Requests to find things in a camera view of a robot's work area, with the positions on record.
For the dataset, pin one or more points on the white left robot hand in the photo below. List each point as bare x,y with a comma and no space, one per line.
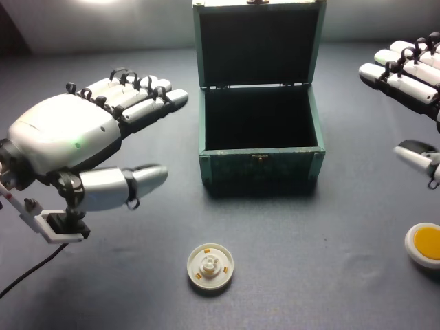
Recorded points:
65,120

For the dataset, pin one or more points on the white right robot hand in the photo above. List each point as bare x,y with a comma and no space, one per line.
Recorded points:
412,82

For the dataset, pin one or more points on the teal wooden chest box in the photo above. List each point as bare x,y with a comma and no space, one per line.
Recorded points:
261,173

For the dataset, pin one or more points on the white button with yellow top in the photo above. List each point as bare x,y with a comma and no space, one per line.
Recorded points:
426,244

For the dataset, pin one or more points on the white round plastic cap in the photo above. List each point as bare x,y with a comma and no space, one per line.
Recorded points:
210,268

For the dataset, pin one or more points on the grey table cloth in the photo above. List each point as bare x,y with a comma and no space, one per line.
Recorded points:
309,268

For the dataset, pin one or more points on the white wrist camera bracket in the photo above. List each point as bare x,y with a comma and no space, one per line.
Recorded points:
38,225

